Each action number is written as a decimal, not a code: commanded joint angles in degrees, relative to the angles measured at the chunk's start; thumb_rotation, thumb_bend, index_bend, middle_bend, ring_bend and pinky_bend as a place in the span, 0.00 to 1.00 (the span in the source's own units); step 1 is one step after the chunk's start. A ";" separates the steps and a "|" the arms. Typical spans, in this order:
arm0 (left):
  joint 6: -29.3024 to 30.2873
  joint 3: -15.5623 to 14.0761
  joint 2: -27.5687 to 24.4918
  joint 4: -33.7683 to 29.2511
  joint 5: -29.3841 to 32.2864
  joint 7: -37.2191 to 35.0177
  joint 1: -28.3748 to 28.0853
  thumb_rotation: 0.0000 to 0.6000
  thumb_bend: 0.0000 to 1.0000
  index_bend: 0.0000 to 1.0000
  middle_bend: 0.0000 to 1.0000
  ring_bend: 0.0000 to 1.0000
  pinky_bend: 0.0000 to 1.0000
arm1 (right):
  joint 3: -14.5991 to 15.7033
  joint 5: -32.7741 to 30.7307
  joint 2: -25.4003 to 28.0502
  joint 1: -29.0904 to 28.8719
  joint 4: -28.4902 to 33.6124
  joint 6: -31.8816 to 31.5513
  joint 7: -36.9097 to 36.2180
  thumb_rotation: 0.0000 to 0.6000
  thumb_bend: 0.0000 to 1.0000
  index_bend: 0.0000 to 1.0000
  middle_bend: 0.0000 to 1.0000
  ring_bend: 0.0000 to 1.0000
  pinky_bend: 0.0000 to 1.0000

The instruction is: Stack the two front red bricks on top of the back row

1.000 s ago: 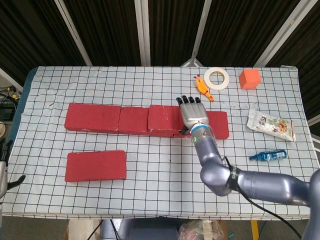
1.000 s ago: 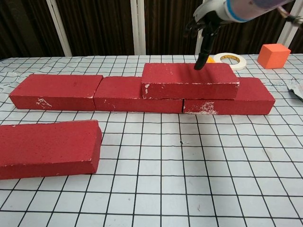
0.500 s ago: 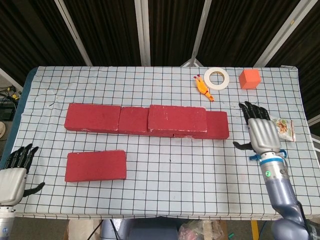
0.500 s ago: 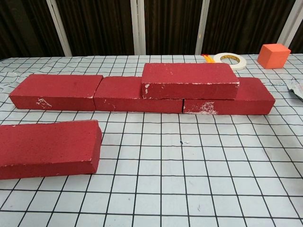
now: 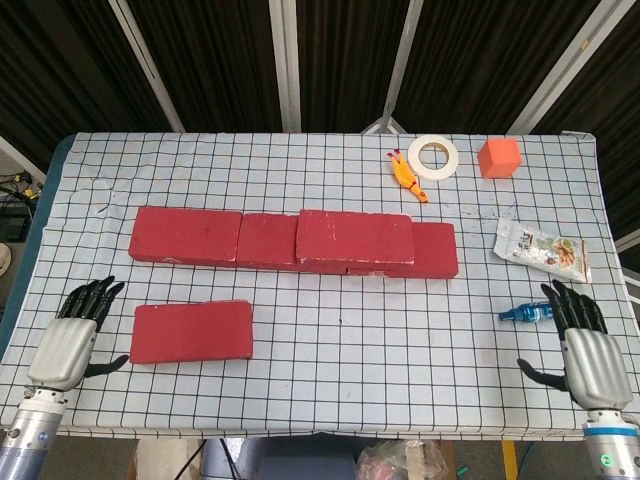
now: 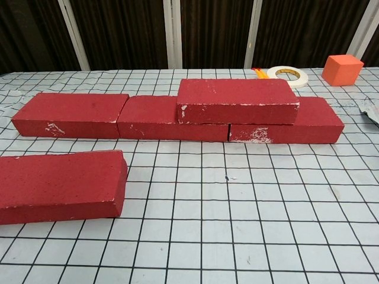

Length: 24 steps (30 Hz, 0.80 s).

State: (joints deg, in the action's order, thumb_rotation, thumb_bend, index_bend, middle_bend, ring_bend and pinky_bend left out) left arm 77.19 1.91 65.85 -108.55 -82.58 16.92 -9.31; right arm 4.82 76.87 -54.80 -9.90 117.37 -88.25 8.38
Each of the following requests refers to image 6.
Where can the red brick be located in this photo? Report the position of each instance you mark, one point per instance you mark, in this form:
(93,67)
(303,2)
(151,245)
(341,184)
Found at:
(316,124)
(59,183)
(148,112)
(71,109)
(237,94)

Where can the orange foam cube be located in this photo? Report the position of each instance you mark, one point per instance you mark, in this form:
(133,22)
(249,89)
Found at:
(340,72)

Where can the white snack packet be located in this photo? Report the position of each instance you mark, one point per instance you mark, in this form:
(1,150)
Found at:
(371,112)

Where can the white black-grid tablecloth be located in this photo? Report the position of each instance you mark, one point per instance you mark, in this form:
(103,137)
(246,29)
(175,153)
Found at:
(207,222)

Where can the white tape roll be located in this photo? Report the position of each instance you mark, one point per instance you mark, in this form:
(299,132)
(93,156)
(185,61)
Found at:
(299,81)

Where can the yellow rubber chicken toy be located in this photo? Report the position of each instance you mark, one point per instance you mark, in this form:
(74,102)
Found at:
(261,74)

